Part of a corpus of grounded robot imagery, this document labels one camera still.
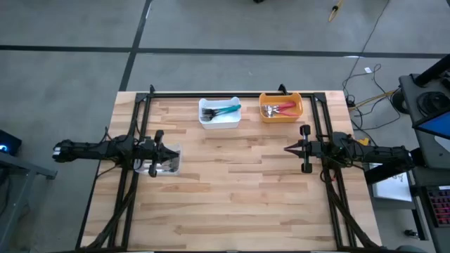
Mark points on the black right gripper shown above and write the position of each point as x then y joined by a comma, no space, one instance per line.
309,149

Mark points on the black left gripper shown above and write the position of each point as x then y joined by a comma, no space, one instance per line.
153,152

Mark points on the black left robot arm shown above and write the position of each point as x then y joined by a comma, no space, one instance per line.
95,149

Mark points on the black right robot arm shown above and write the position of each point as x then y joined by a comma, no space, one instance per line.
372,152

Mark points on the clear plastic bin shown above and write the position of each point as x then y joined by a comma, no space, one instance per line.
175,165

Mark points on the orange plastic bin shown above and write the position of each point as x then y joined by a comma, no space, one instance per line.
281,119

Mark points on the white plastic bin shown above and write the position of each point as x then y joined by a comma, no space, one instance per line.
219,123

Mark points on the yellow connector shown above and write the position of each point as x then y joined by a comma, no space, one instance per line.
364,141

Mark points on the white tablet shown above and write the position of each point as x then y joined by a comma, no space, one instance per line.
390,186

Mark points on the white paper tag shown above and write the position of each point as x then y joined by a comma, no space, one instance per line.
367,70

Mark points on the grey equipment cart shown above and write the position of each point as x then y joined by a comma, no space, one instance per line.
408,88

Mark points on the black floor plug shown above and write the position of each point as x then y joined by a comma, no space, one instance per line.
412,234

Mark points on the blue screen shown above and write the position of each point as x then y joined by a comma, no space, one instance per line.
439,126

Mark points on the grey side table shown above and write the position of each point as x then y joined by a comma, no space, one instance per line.
21,168

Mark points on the black keyboard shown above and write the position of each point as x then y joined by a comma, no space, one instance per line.
439,207

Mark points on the black cart pole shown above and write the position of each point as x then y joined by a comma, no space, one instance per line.
432,70

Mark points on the black box with blue light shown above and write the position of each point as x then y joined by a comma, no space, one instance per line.
10,144

